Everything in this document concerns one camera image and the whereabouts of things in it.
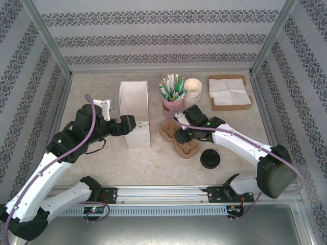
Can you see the brown pulp cup carrier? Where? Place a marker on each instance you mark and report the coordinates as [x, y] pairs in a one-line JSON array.
[[169, 128], [187, 155]]

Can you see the white paper takeout bag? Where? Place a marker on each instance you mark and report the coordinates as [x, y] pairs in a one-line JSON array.
[[138, 139]]

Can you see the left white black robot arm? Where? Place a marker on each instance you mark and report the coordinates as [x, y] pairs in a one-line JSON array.
[[38, 186]]

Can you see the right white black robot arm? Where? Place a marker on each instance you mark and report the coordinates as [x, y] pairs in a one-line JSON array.
[[242, 145]]

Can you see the black plastic cup lid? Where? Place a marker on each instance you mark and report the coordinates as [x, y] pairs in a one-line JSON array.
[[210, 158]]

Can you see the pink holder cup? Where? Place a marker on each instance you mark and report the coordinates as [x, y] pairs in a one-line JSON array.
[[169, 109]]

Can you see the brown wooden stirrer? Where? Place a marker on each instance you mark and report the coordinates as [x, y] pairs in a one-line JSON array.
[[175, 97]]

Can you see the green white sugar stick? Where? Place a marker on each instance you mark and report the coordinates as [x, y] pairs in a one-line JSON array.
[[169, 78], [182, 81], [162, 88]]

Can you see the beige paper stick packet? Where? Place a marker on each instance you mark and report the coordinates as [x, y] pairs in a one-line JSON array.
[[175, 76]]

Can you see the brown cardboard napkin tray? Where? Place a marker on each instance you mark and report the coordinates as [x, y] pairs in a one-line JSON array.
[[242, 107]]

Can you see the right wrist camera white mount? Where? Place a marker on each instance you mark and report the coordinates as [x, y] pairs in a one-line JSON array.
[[180, 117]]

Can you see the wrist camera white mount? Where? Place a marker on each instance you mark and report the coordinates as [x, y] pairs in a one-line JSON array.
[[180, 117], [102, 105]]

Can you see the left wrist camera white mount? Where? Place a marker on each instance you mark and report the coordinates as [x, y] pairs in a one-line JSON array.
[[102, 105]]

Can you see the aluminium side rail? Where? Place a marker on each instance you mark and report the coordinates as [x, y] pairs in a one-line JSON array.
[[58, 120], [257, 86]]

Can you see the aluminium rear rail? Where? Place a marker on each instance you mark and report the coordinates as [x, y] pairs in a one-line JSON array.
[[163, 71]]

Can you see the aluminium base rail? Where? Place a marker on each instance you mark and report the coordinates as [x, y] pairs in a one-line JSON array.
[[163, 194]]

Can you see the aluminium frame post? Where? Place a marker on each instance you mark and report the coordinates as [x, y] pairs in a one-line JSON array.
[[274, 38], [48, 38]]

